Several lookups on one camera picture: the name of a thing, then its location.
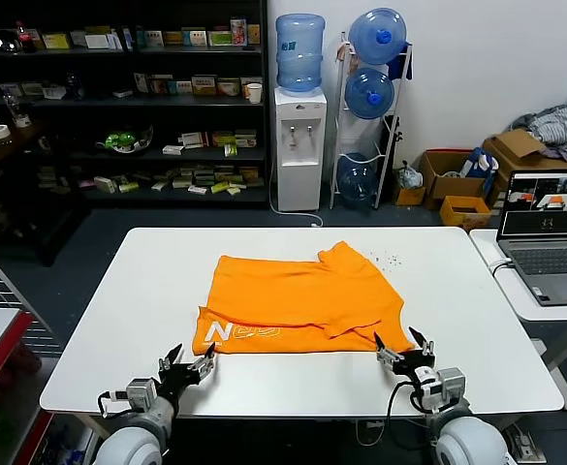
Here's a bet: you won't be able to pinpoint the white water dispenser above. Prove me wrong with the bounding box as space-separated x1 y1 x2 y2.
273 86 329 212

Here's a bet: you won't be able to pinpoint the blue and white bag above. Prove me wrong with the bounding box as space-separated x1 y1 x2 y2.
458 147 500 183

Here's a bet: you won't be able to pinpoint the small yellow cardboard box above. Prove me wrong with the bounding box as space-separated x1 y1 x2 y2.
438 195 492 232

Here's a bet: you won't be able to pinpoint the white plastic bag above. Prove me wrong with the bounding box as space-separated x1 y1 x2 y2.
397 162 425 190

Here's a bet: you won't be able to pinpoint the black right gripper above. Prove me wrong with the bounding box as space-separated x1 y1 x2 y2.
372 325 442 388

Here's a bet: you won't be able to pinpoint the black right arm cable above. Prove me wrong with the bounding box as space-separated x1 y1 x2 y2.
385 380 439 451

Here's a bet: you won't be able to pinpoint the small white side table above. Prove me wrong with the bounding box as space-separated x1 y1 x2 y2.
468 228 567 413

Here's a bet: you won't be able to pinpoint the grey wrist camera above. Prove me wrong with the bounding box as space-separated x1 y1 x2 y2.
427 367 468 408
126 378 161 413

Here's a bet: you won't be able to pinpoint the black tripod stand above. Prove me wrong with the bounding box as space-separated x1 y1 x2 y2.
378 115 405 204

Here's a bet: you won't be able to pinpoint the small brown cardboard box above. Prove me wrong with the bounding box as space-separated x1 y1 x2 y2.
392 181 427 207

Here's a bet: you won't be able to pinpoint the large brown cardboard box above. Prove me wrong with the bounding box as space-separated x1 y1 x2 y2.
482 128 567 204

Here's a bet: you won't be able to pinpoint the scattered dark crumbs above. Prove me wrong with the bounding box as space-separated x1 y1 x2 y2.
368 250 404 270

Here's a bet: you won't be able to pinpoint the white power strip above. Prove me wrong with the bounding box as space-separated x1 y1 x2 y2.
505 425 539 459

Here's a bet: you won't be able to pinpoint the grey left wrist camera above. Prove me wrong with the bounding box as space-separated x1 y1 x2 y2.
126 378 161 413

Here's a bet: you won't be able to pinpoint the white metal jug rack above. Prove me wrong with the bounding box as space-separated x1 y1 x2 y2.
330 31 414 211

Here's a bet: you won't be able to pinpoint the black shelf unit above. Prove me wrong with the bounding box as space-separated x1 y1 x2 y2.
0 0 270 210

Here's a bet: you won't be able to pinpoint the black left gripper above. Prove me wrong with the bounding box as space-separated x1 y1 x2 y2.
158 343 218 396

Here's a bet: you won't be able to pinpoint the pink patterned carton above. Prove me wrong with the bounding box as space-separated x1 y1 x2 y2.
229 18 248 47

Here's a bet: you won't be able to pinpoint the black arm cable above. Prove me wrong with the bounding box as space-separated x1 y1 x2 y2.
97 389 134 419
385 380 439 451

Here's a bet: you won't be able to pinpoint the grey pile of clothes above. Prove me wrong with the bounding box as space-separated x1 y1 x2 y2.
509 105 567 152

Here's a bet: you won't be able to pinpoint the green and white bowl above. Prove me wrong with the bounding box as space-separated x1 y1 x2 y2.
94 124 155 156

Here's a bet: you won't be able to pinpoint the grey open laptop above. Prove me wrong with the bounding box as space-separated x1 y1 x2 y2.
497 170 567 307

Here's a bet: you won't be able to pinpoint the pink cloth strip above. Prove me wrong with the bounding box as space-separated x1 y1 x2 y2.
336 42 360 69

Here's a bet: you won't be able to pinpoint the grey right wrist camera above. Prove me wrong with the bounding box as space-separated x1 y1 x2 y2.
427 367 468 408

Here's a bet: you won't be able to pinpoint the large white table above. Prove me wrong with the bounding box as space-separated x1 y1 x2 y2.
39 226 565 419

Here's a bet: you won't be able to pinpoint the blue water jug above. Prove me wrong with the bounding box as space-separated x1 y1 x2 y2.
344 67 395 121
348 7 408 66
336 152 379 202
275 13 327 96

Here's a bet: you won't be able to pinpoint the clear plastic bottle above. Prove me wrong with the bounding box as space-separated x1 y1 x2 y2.
2 91 32 129

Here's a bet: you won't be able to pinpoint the white dispenser power cable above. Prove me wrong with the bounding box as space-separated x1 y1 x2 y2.
268 154 324 228

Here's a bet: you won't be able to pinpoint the cola bottle red label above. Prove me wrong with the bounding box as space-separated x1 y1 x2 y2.
15 20 37 53

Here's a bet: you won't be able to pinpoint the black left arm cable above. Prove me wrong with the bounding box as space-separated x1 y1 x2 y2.
97 389 134 419

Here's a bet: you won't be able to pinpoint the orange t-shirt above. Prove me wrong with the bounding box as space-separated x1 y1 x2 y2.
191 240 416 356

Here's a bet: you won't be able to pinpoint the tan medicine box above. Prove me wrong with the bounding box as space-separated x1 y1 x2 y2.
190 75 218 96

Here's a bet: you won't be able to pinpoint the open brown cardboard box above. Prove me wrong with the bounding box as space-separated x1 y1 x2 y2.
417 148 488 210

